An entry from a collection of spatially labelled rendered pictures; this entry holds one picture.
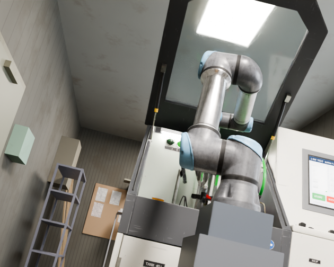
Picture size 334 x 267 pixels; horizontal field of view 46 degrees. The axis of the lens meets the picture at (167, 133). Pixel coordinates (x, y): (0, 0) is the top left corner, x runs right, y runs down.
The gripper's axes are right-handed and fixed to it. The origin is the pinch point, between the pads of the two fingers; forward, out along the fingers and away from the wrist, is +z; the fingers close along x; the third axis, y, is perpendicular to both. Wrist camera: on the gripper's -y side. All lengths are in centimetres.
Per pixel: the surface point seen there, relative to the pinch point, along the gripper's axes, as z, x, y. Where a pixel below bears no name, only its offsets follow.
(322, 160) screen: -30, 62, -8
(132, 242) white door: 34.3, -25.8, 23.3
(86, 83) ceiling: -224, -161, -438
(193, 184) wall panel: -6.2, -0.1, -30.6
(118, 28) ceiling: -224, -102, -246
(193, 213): 17.7, -4.1, 23.4
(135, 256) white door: 39, -23, 23
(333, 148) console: -39, 69, -11
